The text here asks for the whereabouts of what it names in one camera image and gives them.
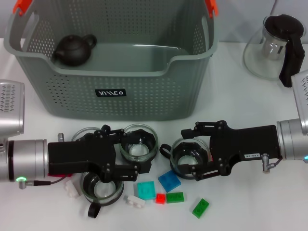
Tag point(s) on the small red toy brick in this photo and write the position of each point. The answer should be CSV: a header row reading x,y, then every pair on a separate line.
x,y
160,198

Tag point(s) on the silver plug on left gripper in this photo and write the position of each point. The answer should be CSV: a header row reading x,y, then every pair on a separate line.
x,y
61,137

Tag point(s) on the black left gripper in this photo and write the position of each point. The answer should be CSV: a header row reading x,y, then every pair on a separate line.
x,y
77,156

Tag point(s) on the dark red long toy brick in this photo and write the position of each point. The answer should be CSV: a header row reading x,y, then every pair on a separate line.
x,y
66,175

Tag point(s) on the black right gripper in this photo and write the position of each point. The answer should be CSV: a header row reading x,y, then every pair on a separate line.
x,y
245,139

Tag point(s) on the grey perforated plastic storage bin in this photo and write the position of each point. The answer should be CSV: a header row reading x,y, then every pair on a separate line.
x,y
144,96

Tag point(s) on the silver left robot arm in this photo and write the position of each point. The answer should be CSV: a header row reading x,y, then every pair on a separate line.
x,y
26,160

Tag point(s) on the blue square toy brick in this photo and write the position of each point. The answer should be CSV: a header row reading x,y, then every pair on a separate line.
x,y
169,181

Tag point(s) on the green two-stud toy brick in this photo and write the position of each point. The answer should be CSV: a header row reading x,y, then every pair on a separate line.
x,y
200,208
175,197

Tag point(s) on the dark clay teapot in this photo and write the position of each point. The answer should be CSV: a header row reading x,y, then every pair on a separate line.
x,y
72,50

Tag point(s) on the white toy brick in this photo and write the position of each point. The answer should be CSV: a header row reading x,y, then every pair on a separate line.
x,y
135,201
71,188

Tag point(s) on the cyan square toy brick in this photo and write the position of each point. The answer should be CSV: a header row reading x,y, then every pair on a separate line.
x,y
146,190

